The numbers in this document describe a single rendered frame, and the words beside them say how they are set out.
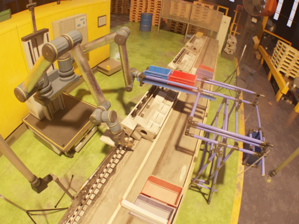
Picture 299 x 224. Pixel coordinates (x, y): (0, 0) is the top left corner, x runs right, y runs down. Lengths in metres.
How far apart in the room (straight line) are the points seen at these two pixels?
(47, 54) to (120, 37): 0.98
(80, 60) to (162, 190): 1.38
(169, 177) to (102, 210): 0.72
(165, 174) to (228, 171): 1.51
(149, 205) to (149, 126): 0.80
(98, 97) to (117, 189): 0.87
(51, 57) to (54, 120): 1.71
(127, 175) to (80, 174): 1.07
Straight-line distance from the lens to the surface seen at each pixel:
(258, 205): 3.04
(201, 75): 3.16
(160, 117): 1.89
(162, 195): 1.60
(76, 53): 1.46
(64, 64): 2.32
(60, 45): 1.31
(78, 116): 2.79
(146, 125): 1.78
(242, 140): 1.43
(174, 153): 1.84
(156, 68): 2.05
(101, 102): 1.61
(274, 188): 3.45
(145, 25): 8.25
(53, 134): 2.66
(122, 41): 2.00
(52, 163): 2.80
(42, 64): 1.44
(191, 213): 2.44
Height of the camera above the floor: 2.25
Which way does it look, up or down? 43 degrees down
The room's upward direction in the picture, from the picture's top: 9 degrees clockwise
